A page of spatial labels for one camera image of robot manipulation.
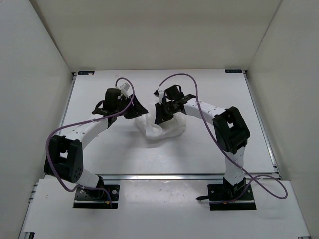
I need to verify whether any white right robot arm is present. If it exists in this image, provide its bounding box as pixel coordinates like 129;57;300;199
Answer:
154;85;250;200

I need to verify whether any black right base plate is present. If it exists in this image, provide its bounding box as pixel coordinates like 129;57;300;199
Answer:
196;184;257;211

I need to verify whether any right corner label sticker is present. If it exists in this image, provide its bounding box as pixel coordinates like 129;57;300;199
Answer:
225;69;242;74

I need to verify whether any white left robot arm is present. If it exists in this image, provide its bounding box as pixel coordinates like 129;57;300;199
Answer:
44;88;148;198

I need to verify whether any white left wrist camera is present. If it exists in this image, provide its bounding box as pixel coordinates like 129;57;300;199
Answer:
118;83;130;98

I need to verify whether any white skirt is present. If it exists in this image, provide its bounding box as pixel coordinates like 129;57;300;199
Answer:
135;112;186;140

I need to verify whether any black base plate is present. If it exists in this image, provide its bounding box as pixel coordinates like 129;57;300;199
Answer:
73;184;120;209
196;184;257;211

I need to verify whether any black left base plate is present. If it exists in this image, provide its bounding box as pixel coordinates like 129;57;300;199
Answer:
73;184;120;209

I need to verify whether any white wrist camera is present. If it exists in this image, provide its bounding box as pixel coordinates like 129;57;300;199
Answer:
118;83;130;98
154;89;166;105

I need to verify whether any left corner label sticker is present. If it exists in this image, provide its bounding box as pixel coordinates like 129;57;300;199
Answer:
77;71;95;75

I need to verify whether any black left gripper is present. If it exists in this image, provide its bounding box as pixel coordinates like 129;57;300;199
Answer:
116;93;149;120

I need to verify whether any corner label sticker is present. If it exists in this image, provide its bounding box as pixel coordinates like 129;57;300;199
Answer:
225;69;242;74
77;71;95;75

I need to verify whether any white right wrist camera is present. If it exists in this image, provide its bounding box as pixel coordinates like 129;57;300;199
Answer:
154;89;166;105

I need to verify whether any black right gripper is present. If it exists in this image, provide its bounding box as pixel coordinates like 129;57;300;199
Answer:
155;101;176;126

